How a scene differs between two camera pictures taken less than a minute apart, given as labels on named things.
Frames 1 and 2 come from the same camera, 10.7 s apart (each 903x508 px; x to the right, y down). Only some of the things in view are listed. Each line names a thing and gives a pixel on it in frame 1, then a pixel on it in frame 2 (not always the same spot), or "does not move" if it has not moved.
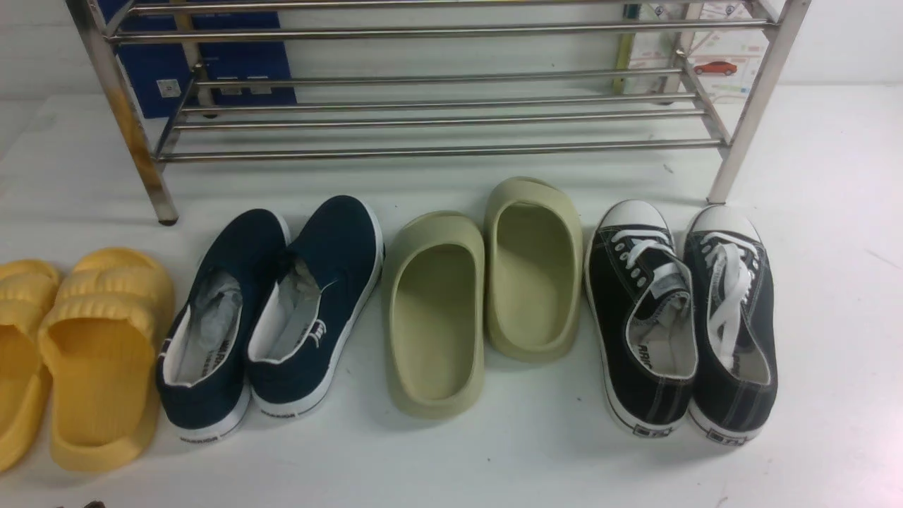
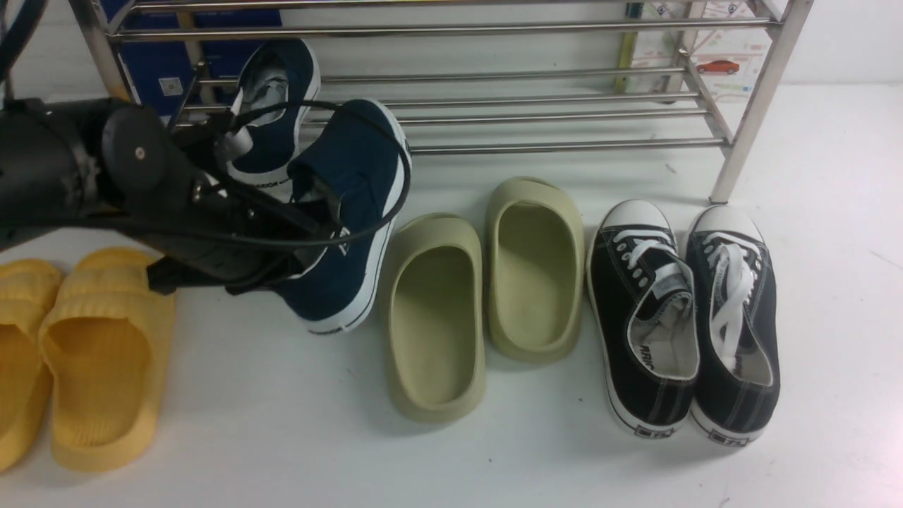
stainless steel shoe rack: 209,80 does not move
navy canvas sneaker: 202,392 to 278,87
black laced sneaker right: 729,293 does not move
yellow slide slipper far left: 29,294 does not move
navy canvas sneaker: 304,306 to 352,174
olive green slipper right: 533,253 does not move
